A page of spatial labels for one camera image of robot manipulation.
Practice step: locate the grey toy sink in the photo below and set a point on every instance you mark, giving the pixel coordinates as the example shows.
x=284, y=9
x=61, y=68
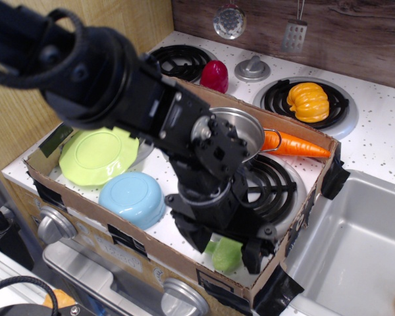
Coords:
x=345, y=258

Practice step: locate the hanging metal strainer ladle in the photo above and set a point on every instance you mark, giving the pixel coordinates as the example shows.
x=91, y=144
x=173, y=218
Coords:
x=229, y=21

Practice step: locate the back left stove burner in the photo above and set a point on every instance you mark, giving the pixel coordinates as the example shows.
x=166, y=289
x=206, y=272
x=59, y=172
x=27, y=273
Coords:
x=185, y=62

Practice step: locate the orange toy carrot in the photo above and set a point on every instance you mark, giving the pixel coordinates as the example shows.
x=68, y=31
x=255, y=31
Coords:
x=293, y=144

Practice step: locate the green plastic plate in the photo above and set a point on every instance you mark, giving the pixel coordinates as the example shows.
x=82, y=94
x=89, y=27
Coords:
x=92, y=158

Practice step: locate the yellow toy pumpkin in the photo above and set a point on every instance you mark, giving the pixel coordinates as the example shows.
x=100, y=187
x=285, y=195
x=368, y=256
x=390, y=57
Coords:
x=309, y=102

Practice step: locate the stainless steel pot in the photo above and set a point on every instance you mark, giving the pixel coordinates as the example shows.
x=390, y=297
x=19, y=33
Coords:
x=248, y=129

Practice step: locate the left silver oven knob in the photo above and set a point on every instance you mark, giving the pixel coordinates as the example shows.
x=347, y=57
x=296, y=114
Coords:
x=54, y=226

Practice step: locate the cardboard fence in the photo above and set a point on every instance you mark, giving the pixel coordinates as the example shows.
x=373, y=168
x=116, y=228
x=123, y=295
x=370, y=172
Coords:
x=160, y=252

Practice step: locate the hanging metal grater spatula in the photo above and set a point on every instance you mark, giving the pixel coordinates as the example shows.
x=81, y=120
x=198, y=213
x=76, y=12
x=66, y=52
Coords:
x=295, y=31

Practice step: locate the red toy pepper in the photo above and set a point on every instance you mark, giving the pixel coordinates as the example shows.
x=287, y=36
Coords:
x=215, y=76

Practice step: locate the right silver oven knob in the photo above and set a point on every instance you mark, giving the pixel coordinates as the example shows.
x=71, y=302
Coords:
x=181, y=299

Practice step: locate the back right stove burner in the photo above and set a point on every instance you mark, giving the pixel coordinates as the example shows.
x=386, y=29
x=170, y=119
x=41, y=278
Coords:
x=343, y=112

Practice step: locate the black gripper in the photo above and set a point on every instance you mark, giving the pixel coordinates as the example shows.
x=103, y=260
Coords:
x=226, y=213

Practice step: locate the blue plastic bowl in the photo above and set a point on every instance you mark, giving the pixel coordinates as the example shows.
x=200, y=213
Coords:
x=135, y=197

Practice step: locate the orange toy at bottom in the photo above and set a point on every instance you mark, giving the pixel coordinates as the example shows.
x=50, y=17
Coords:
x=63, y=299

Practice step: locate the silver oven door handle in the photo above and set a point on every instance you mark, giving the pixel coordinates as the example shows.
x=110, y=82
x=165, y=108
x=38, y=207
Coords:
x=119, y=292

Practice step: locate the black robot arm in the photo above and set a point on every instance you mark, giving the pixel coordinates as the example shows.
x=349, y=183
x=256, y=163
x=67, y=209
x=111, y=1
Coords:
x=92, y=78

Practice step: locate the silver oven knob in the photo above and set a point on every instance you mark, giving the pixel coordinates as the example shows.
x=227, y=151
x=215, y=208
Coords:
x=54, y=226
x=181, y=299

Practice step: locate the green toy broccoli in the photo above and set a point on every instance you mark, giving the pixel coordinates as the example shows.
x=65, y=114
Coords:
x=226, y=254

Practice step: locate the front right stove burner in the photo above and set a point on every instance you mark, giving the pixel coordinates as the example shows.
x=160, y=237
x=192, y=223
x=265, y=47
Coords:
x=277, y=189

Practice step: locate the silver stove top knob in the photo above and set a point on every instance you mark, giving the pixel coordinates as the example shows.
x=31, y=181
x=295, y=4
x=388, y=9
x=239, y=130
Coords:
x=252, y=70

